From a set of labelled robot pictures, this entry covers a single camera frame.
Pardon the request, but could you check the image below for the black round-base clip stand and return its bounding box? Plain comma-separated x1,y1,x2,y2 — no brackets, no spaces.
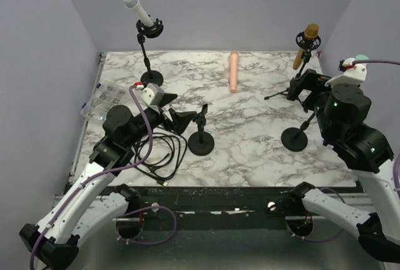
188,104,215,156

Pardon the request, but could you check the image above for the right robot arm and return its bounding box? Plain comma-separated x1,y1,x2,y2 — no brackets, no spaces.
284,69,399,263

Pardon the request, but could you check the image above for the black front mounting rail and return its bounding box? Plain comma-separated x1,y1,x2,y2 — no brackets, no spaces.
87,184,363,232

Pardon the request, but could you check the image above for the black coiled usb cable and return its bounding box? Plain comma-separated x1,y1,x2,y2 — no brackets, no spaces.
129,124,190,186

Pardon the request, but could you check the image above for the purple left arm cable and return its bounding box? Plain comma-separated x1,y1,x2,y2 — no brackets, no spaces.
29,84,178,270

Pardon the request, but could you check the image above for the green microphone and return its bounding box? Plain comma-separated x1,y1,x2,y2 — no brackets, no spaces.
355,54,369,63

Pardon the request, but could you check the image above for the black round-base shock-mount stand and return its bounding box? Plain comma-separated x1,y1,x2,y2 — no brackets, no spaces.
136,18,164,86

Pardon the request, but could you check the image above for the black round-base clamp stand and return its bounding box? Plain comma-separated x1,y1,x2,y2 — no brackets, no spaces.
281,112,316,152

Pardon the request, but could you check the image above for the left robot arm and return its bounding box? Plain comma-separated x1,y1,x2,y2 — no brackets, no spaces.
19,105,196,269

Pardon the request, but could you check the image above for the black tripod shock-mount stand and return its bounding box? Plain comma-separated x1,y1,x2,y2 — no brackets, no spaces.
264,23,321,100

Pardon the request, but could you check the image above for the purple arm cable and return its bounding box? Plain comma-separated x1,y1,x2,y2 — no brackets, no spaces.
286,59,400,243
29,84,178,270

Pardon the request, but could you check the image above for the pink microphone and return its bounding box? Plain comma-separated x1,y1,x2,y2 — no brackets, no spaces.
229,51,239,93

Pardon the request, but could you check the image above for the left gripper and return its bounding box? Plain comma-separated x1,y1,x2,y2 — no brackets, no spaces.
125,94,197,147

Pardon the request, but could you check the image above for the clear plastic screw box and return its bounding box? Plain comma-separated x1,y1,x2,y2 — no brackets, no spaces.
81,81,129,124

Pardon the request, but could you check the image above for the gold microphone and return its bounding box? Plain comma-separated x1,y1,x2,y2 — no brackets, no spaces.
292,23,321,70

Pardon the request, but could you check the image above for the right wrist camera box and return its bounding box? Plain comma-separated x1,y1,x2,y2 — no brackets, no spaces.
325,57,367,87

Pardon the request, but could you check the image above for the white microphone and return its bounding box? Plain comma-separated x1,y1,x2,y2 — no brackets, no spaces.
123,0,154,28

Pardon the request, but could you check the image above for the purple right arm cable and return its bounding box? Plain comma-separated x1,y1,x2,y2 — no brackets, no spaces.
286,59,400,243

